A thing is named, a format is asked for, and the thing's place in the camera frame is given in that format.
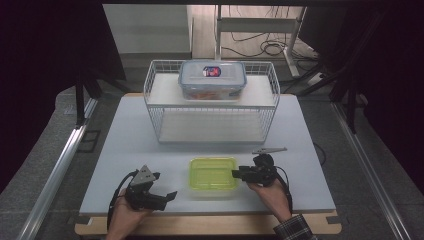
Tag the person's right hand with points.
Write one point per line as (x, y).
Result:
(271, 196)

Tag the clear lidded food container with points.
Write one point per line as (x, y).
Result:
(213, 81)

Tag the plaid shirt sleeve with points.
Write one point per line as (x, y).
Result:
(295, 230)

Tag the white power strip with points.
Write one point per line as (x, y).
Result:
(315, 78)

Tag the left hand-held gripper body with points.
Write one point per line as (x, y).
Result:
(143, 198)

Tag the person's left hand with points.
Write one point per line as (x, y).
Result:
(125, 220)

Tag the white cabinet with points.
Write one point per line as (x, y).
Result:
(146, 30)

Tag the pale grey table mat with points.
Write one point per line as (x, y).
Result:
(130, 133)

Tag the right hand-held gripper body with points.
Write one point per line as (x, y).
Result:
(263, 171)

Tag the green plastic container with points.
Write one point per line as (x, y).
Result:
(211, 175)

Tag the aluminium rail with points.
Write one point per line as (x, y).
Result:
(55, 180)
(370, 180)

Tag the black metal stand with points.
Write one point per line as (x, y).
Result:
(351, 110)
(80, 106)

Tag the white metal desk frame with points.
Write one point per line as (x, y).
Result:
(255, 25)

